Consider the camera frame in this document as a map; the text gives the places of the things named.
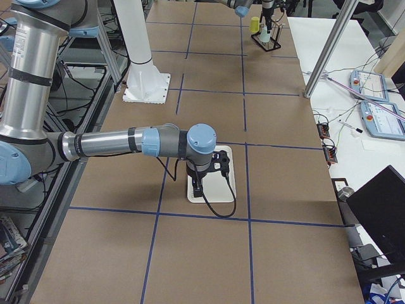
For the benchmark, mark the lower orange connector box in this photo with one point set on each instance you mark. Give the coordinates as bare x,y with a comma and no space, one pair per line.
330,153

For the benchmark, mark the stack of magazines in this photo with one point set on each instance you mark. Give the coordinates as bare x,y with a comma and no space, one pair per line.
13,246

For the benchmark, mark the orange connector box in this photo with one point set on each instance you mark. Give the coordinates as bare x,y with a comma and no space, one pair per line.
323,130
330,153

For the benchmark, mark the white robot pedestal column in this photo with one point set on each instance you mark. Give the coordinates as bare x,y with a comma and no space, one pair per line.
145,83

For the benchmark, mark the upper teach pendant tablet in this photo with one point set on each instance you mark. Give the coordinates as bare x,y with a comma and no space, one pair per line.
372,85

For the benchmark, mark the teach pendant tablet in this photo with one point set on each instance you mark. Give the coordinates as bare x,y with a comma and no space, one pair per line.
380,123
372,85

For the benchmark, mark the white bear serving tray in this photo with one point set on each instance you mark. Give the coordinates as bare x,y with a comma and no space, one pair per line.
214,184

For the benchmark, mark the upper orange connector box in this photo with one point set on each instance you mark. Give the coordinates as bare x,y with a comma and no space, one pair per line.
323,130

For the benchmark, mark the black marker pen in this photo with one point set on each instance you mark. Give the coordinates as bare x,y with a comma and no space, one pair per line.
350,126

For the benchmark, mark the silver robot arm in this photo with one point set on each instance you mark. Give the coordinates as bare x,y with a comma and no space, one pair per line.
26,149
242,7

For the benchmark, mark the lower teach pendant tablet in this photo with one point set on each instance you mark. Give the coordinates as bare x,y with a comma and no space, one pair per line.
380,123

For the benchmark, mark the aluminium frame post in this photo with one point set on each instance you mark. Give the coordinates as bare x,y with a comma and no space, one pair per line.
337,30

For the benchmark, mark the black wire cup rack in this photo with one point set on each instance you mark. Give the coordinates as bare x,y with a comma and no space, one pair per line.
276,29

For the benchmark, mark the light green plastic cup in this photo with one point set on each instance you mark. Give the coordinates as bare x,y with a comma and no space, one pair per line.
265,34

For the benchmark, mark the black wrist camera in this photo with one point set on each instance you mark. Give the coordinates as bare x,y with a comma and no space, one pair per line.
220,162

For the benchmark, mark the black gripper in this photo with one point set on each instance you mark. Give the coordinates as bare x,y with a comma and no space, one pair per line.
193,173
268,14

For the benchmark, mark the black laptop computer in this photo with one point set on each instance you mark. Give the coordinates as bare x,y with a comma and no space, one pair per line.
379,208

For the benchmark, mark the yellow plastic cup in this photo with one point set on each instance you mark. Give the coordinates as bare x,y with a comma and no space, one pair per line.
254,25

